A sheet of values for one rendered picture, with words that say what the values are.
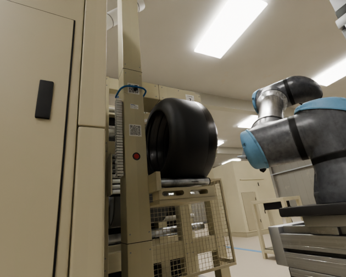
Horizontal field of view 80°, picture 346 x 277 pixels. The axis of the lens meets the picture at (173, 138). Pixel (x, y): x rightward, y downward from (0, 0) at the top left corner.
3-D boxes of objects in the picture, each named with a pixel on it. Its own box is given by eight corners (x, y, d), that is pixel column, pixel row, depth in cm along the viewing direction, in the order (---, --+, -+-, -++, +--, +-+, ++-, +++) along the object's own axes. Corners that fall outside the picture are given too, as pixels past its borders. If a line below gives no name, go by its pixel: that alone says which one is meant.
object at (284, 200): (301, 265, 249) (282, 197, 277) (263, 258, 300) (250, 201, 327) (319, 260, 264) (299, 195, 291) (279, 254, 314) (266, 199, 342)
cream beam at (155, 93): (132, 94, 162) (132, 78, 167) (124, 110, 182) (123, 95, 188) (197, 105, 189) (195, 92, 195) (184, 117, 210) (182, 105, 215)
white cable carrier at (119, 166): (117, 176, 110) (116, 98, 126) (115, 177, 114) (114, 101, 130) (125, 175, 112) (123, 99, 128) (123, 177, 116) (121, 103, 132)
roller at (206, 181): (154, 186, 113) (157, 187, 109) (154, 178, 114) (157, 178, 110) (206, 184, 129) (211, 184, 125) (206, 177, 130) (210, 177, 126)
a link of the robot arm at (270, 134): (295, 126, 46) (285, 75, 90) (232, 144, 54) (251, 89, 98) (312, 169, 49) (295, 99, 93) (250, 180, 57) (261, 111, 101)
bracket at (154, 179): (156, 190, 104) (155, 171, 107) (133, 199, 136) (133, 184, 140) (162, 190, 105) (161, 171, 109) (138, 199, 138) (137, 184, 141)
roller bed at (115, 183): (110, 194, 141) (110, 152, 151) (106, 197, 153) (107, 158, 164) (138, 193, 150) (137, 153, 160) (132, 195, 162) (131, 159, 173)
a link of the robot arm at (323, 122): (379, 142, 39) (351, 82, 44) (300, 159, 47) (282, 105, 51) (372, 152, 48) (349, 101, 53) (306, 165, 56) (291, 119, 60)
